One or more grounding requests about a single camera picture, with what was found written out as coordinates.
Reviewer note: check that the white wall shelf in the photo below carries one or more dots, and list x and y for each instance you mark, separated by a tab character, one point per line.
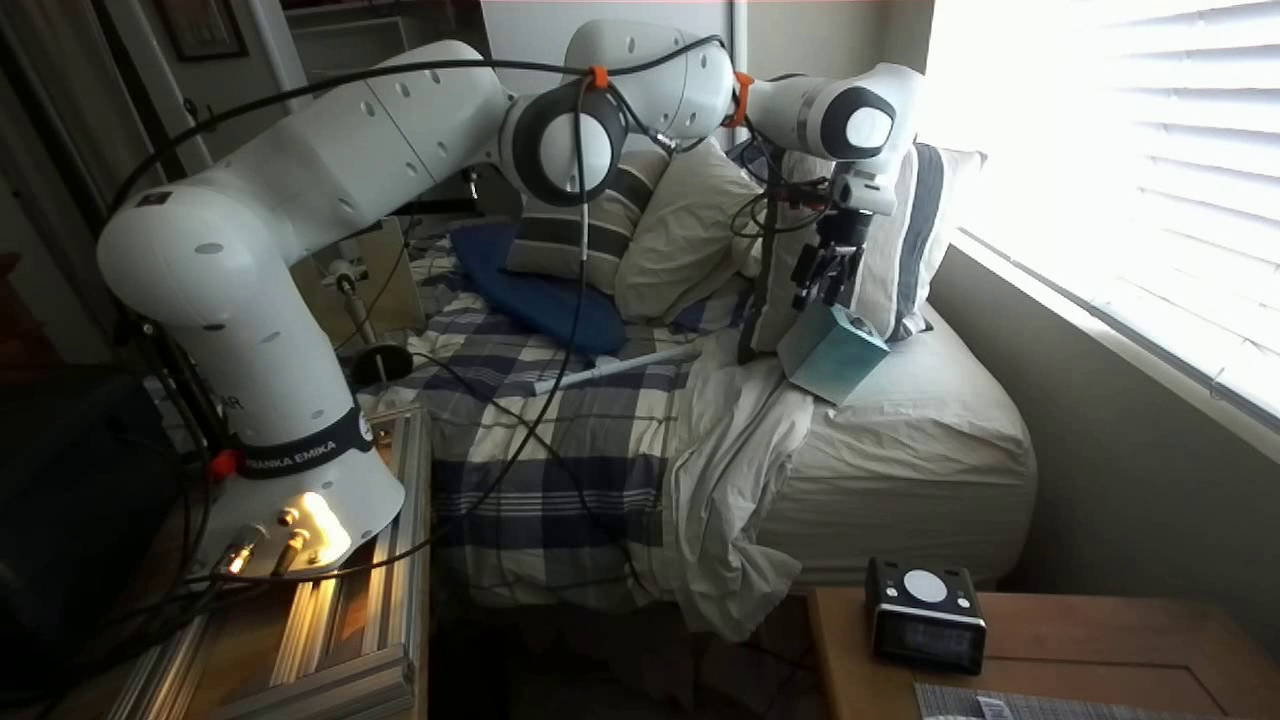
354	42

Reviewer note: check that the black alarm clock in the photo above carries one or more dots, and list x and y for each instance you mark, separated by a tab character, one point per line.
926	623

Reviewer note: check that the blue plaid blanket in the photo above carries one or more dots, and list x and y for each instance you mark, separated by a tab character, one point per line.
562	493

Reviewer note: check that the black bag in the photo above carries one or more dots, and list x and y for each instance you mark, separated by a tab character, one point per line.
64	534

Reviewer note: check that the dark picture frame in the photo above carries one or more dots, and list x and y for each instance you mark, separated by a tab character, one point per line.
201	25

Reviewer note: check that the white rod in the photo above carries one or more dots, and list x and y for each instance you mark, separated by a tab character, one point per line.
626	364

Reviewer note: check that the blue tissue box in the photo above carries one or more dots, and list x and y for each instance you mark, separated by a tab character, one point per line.
836	357

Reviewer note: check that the large blue striped pillow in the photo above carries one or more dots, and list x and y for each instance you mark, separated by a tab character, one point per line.
922	225

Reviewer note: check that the brown striped pillow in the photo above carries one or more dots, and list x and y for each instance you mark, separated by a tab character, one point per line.
562	244

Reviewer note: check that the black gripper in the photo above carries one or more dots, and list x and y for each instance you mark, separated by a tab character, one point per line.
835	244

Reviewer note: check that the blue cloth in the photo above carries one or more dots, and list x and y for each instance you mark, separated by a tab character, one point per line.
533	292

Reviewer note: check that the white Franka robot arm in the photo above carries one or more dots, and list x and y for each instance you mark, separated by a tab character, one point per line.
241	292

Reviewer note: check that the plain beige pillow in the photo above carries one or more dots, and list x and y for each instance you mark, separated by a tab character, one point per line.
684	232

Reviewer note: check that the white crumpled duvet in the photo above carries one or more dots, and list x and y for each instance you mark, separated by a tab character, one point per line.
724	482

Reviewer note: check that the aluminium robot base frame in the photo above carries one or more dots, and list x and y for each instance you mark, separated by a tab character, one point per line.
347	643

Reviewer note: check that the wooden bedside table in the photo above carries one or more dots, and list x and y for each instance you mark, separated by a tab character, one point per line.
1107	655

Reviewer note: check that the black round stand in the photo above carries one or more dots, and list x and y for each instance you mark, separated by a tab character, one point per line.
376	360

